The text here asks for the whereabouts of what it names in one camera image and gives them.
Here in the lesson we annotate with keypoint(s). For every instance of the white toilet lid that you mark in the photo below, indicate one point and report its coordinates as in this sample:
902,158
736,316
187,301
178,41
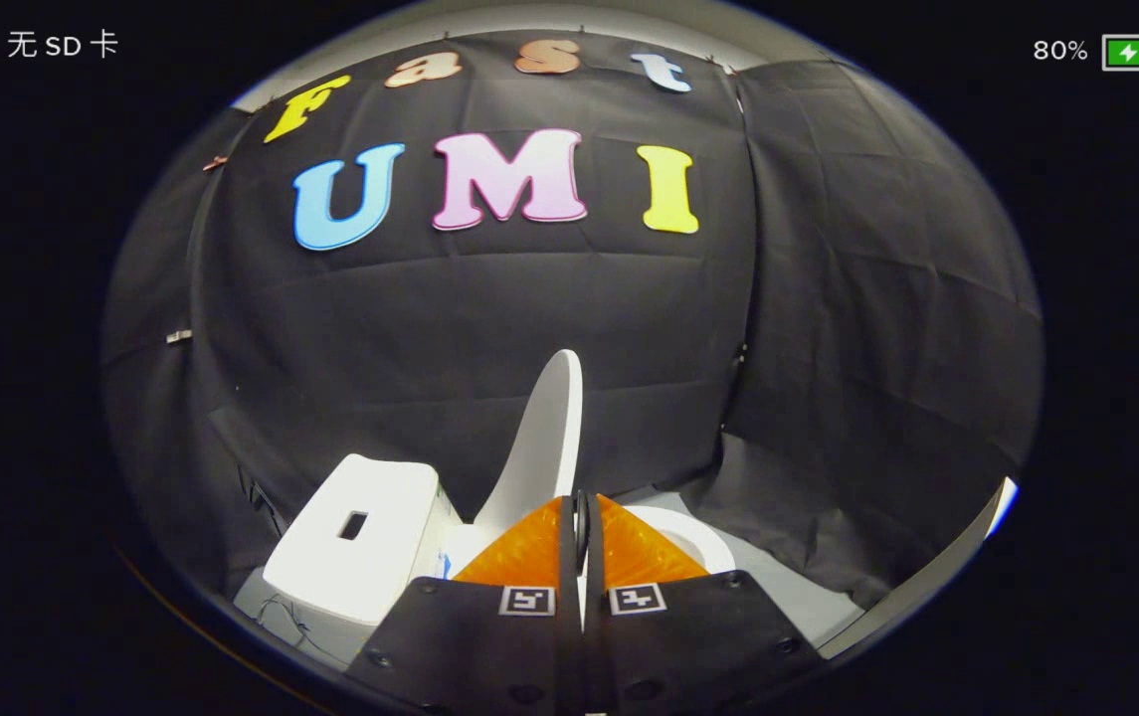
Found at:
544,438

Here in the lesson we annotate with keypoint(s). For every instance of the copper cloth clip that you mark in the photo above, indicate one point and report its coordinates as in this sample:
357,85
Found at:
216,162

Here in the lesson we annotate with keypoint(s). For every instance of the silver cloth clip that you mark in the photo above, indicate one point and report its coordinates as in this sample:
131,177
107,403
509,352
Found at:
178,336

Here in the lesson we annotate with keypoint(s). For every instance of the white toilet body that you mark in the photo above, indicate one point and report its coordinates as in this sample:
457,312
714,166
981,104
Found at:
360,567

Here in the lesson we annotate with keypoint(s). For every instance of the black backdrop cloth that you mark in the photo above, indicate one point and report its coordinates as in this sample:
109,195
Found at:
489,328

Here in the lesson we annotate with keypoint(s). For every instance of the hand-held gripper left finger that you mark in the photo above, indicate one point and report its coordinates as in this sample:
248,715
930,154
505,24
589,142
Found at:
568,617

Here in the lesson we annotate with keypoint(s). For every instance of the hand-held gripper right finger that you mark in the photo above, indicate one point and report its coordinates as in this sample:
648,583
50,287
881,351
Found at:
594,636

